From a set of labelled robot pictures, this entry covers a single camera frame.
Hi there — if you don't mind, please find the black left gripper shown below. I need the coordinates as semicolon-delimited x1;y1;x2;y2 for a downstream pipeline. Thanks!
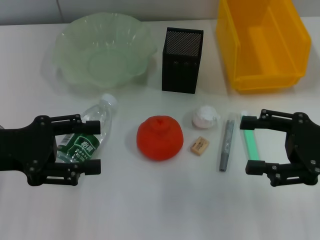
0;114;102;187

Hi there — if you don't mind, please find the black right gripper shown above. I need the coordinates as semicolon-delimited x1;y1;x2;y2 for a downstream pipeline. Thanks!
239;108;320;187

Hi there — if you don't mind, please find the green toothbrush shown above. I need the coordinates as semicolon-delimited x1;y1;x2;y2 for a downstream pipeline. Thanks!
240;111;261;161

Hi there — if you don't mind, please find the grey pen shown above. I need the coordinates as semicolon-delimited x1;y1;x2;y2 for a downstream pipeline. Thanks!
218;119;235;173

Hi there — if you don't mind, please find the clear water bottle green label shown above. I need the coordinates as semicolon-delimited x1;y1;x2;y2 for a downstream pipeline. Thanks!
55;93;118;164

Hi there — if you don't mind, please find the beige eraser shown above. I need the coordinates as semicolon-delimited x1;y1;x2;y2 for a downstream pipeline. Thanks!
190;136;210;158

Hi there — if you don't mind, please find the white paper ball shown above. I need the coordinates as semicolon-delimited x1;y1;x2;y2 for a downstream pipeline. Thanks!
191;105;221;129

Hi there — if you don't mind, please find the orange fruit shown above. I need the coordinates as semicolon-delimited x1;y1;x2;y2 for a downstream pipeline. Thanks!
136;115;185;161

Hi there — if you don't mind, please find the pale green glass fruit bowl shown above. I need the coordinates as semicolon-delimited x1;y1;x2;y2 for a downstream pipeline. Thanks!
51;11;158;89

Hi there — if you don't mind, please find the black mesh pen holder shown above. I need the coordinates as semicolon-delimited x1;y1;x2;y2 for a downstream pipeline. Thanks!
161;26;204;95

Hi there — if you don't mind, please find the yellow plastic bin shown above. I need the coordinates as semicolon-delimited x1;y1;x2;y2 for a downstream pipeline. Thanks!
215;0;312;95

